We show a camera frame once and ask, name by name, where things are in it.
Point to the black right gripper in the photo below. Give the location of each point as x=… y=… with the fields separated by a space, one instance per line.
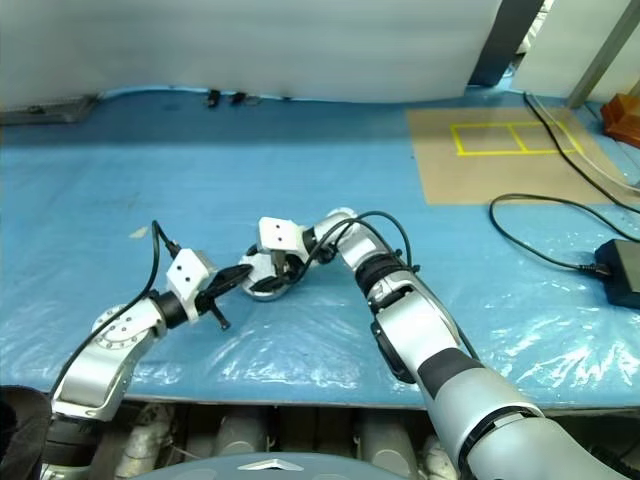
x=292 y=262

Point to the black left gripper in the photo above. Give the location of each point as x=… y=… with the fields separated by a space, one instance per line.
x=207 y=296

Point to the silver lid with circuit board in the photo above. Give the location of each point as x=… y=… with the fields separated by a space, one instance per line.
x=254 y=264

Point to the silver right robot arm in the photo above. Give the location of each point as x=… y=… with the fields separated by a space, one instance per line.
x=425 y=340

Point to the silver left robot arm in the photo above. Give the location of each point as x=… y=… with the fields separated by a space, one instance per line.
x=95 y=370

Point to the blue plastic table cover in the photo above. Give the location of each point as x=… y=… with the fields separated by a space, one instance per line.
x=300 y=165

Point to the pale grey rounded cylinder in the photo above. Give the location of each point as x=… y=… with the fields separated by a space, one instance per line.
x=387 y=435
x=242 y=430
x=145 y=432

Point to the small black clip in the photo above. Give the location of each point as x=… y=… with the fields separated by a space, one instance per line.
x=237 y=97
x=214 y=97

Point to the grey robot torso with chevron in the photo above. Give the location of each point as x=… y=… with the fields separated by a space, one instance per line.
x=280 y=467

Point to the brown cardboard sheet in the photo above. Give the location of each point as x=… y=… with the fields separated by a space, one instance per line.
x=450 y=170

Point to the white foam backdrop board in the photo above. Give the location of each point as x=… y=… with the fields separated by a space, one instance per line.
x=250 y=45

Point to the dark rounded fabric shape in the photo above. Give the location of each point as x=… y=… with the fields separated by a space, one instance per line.
x=17 y=430

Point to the black power adapter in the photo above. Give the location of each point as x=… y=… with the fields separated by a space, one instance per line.
x=622 y=275

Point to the white side panel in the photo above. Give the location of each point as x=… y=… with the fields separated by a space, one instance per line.
x=560 y=45

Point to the orange-brown wooden block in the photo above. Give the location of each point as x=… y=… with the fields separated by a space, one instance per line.
x=622 y=117

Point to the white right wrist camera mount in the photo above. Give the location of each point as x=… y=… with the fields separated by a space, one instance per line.
x=277 y=234

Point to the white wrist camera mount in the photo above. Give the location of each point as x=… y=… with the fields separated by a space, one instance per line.
x=277 y=234
x=186 y=272

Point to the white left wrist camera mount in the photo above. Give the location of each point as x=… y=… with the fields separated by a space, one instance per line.
x=186 y=272

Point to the dark upright post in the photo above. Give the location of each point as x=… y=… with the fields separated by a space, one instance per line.
x=500 y=45

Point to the aluminium profile post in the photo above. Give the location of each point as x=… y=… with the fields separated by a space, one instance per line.
x=605 y=50

